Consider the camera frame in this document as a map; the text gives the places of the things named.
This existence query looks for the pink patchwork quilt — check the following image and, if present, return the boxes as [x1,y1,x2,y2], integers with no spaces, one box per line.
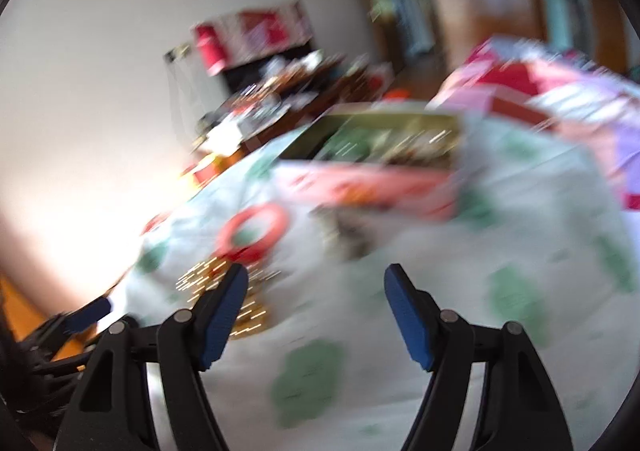
[430,36,640,212]

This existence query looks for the white green printed tablecloth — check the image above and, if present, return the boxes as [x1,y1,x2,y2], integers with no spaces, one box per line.
[100,101,640,451]

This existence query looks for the dark beaded bracelet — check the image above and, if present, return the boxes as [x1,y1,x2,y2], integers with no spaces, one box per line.
[312,206,383,259]

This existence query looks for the wooden tv cabinet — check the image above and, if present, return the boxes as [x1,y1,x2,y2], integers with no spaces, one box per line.
[185,51,396,182]

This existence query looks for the red carton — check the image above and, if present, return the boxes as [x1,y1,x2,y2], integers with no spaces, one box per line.
[181,156,226,188]

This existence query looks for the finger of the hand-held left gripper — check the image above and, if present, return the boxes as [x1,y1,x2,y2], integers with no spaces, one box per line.
[19,296,114,361]

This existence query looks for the red white cloth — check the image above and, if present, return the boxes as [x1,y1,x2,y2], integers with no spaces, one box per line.
[192,1,313,76]

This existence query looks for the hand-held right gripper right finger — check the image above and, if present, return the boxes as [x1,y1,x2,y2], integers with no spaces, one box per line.
[384,263,576,451]

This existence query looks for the gold chain necklace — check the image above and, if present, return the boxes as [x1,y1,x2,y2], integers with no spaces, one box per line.
[172,256,276,339]

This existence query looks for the coral pink bangle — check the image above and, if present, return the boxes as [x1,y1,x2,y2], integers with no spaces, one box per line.
[216,203,291,264]

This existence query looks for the pink tin box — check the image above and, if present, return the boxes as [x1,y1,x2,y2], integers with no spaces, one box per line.
[272,113,468,224]

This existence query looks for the brown wooden wardrobe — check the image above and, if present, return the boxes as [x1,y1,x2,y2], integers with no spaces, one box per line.
[350,0,616,96]

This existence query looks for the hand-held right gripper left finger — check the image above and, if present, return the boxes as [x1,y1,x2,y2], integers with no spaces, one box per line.
[52,263,250,451]

